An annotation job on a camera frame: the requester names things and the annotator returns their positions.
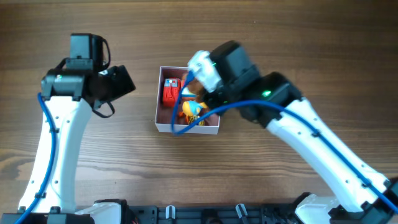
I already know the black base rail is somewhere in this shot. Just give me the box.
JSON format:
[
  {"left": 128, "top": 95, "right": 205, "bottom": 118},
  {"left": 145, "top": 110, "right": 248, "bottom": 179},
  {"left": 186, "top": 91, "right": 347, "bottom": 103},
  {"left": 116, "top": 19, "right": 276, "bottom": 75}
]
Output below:
[{"left": 130, "top": 203, "right": 304, "bottom": 224}]

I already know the orange duck toy blue hat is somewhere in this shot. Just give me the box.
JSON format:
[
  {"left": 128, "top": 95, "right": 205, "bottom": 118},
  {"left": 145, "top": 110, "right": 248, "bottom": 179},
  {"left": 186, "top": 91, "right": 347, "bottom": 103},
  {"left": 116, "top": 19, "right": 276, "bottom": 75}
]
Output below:
[{"left": 178, "top": 100, "right": 208, "bottom": 124}]

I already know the red toy fire truck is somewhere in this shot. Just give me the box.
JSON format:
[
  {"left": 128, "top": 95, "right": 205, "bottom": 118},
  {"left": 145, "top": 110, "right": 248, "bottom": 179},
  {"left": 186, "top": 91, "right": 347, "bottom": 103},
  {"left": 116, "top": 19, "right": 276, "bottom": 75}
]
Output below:
[{"left": 162, "top": 78, "right": 181, "bottom": 108}]

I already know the brown plush toy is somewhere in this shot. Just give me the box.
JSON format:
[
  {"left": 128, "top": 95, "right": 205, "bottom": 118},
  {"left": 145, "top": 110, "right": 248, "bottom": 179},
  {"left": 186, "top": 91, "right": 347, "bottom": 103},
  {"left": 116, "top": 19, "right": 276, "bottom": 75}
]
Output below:
[{"left": 182, "top": 72, "right": 205, "bottom": 103}]

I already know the yellow round wheel toy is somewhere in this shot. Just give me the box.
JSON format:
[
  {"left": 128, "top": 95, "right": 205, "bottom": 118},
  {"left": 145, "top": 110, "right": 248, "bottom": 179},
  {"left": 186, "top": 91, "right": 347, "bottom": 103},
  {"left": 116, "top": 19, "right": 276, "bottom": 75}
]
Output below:
[{"left": 186, "top": 115, "right": 205, "bottom": 126}]

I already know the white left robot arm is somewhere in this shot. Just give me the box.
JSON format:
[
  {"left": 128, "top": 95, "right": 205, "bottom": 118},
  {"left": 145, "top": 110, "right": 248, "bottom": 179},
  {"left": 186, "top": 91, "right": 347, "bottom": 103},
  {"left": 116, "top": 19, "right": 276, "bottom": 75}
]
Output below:
[{"left": 1, "top": 65, "right": 136, "bottom": 223}]

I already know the white pink-lined open box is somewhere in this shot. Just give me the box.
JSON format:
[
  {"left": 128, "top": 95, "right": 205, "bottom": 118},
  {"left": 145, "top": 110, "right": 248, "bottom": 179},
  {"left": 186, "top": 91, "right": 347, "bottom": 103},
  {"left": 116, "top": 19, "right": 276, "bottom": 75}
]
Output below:
[{"left": 154, "top": 65, "right": 221, "bottom": 135}]

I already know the multicolour puzzle cube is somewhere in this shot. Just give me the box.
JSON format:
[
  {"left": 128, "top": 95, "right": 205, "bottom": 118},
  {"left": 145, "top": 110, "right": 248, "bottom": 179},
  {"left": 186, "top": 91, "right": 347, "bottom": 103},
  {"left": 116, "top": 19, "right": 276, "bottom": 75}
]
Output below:
[{"left": 181, "top": 80, "right": 196, "bottom": 100}]

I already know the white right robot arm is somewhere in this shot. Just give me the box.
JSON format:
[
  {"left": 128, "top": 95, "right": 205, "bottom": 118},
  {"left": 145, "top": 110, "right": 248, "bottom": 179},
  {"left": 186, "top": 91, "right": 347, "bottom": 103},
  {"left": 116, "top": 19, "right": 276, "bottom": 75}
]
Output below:
[{"left": 197, "top": 69, "right": 397, "bottom": 223}]

